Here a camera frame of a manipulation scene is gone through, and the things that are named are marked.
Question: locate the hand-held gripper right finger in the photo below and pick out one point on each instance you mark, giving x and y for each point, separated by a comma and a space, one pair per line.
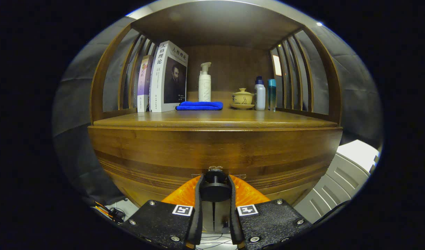
233, 218

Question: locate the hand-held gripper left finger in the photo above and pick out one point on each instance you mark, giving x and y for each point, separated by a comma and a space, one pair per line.
198, 217

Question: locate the black drawer knob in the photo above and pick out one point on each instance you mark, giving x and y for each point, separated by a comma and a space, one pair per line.
215, 189

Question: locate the wooden countertop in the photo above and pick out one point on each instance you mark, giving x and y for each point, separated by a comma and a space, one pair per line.
233, 118

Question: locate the brown wooden cabinet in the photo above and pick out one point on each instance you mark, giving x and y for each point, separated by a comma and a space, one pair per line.
229, 69

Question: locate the blue folded cloth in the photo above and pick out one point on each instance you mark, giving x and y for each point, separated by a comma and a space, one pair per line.
200, 106

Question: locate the white storage unit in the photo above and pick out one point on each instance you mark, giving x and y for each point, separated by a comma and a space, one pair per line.
337, 177

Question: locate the yellow lidded teacup with saucer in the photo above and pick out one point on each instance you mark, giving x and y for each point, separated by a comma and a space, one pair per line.
242, 99

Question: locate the white bottle with blue cap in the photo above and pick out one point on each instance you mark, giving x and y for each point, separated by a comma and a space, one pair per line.
260, 95

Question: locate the teal bottle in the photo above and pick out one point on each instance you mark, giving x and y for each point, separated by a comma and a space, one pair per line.
271, 93

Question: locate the white pump bottle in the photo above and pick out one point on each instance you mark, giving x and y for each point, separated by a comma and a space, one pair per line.
204, 85

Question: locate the thick white book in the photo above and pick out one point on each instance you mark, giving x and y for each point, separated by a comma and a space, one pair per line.
169, 80

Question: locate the purple book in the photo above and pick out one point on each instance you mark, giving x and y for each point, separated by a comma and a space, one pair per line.
144, 83

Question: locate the black backdrop cloth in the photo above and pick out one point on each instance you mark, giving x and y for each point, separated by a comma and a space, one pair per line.
76, 104

